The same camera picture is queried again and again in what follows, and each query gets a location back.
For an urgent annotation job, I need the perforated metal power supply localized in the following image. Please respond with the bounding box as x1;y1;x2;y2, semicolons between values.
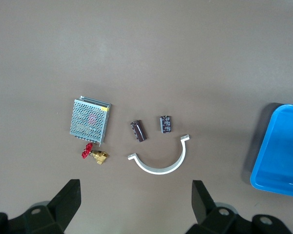
69;95;112;147

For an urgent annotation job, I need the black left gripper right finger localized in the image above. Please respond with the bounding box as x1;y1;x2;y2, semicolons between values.
186;179;293;234

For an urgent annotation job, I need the brown table mat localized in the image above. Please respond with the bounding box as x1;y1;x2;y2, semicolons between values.
0;0;293;234

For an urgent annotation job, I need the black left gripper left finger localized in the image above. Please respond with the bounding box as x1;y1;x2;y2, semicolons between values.
0;178;82;234

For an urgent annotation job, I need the short dark brown capacitor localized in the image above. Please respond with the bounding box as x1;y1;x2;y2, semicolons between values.
159;115;173;135

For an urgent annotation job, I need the blue plastic tray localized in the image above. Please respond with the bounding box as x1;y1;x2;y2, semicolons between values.
250;104;293;199

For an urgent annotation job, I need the white curved pipe clamp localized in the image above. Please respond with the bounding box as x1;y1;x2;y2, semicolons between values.
127;134;190;176

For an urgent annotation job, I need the brass valve red handle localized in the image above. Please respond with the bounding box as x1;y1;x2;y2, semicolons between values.
80;142;110;166

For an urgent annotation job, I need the long dark brown capacitor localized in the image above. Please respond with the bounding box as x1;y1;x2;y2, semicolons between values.
130;119;148;143

